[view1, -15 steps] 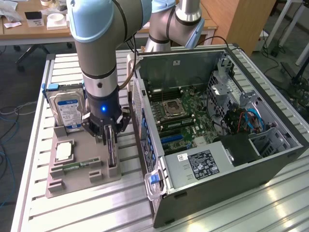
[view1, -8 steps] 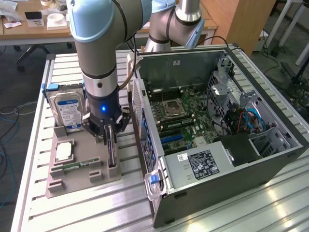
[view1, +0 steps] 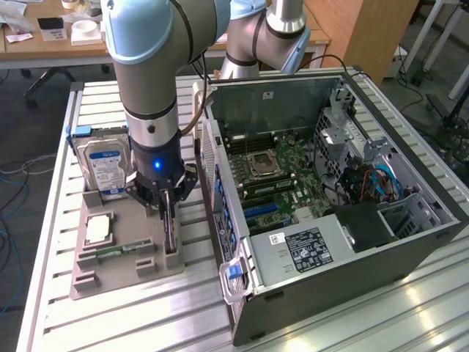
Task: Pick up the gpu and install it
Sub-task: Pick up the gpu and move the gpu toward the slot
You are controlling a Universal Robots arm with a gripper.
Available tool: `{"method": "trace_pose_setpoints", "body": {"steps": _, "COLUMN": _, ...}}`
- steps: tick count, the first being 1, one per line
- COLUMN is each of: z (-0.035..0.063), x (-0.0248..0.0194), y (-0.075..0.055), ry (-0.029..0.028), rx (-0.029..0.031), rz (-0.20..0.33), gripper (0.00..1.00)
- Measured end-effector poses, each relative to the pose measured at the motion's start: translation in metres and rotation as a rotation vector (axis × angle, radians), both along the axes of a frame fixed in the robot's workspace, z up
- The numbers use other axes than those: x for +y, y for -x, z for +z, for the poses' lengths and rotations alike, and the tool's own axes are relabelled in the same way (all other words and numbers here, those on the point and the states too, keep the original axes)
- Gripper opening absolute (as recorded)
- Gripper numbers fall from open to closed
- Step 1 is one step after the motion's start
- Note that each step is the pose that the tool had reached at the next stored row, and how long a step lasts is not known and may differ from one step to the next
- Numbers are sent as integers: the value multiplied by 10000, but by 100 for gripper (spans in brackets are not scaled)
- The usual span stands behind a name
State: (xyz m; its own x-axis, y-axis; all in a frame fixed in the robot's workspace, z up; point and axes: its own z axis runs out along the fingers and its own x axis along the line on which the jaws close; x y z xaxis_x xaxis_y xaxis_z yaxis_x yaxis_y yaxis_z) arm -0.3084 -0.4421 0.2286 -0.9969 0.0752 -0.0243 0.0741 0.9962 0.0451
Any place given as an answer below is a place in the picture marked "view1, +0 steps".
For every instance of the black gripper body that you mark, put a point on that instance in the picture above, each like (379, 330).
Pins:
(157, 157)

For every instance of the green graphics card black fan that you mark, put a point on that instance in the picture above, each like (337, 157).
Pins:
(169, 234)

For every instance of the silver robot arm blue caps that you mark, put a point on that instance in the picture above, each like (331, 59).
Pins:
(146, 73)

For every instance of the grey parts rack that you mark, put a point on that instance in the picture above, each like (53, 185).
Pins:
(139, 227)

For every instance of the hard disk blue carrier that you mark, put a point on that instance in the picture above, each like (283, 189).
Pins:
(104, 165)

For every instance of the silver CPU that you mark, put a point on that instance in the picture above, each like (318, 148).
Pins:
(98, 229)

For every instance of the green RAM stick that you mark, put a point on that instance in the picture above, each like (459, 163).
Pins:
(110, 251)

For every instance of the metal CPU socket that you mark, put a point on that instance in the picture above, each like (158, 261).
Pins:
(263, 165)

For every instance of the blue expansion slot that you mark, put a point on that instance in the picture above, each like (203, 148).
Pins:
(261, 210)

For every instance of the dark RAM stick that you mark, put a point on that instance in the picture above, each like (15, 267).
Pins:
(271, 185)

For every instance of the blue case latch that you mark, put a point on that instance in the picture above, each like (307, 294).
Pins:
(232, 273)

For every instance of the grey power supply unit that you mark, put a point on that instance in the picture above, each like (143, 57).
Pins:
(271, 256)

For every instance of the silver chipset heatsink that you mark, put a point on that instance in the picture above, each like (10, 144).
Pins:
(304, 215)

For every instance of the black chair base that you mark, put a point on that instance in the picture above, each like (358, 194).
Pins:
(47, 82)

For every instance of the white flat box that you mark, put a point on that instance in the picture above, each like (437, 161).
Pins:
(86, 40)

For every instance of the white tape roll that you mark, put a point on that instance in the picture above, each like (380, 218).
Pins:
(85, 27)

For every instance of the wooden desk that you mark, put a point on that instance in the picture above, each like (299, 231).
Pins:
(36, 51)

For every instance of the white box black top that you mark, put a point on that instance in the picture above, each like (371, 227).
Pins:
(51, 31)

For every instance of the beige tape roll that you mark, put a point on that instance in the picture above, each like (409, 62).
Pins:
(69, 3)

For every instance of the black silver PC case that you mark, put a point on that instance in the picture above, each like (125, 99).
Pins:
(329, 293)

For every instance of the red white card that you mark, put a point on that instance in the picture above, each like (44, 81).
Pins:
(18, 37)

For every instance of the clear plastic bag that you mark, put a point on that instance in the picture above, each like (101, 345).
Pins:
(12, 16)

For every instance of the silver disk bay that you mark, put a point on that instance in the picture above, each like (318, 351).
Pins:
(410, 216)

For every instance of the white table leg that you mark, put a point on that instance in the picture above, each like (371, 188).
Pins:
(416, 38)

